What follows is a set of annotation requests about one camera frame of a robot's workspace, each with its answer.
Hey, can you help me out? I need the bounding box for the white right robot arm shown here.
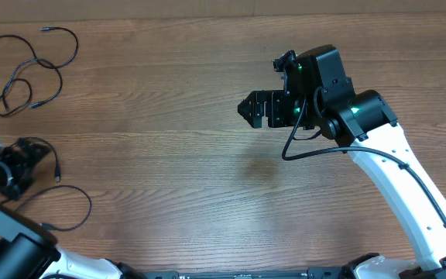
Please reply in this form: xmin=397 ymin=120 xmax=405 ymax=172
xmin=238 ymin=45 xmax=446 ymax=278

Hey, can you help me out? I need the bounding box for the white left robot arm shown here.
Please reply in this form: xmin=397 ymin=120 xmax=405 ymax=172
xmin=0 ymin=137 xmax=143 ymax=278

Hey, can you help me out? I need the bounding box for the thin black cable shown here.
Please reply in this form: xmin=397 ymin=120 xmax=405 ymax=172
xmin=0 ymin=26 xmax=80 ymax=110

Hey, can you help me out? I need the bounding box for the black usb cable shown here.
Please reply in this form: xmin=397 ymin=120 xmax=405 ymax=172
xmin=13 ymin=136 xmax=94 ymax=233

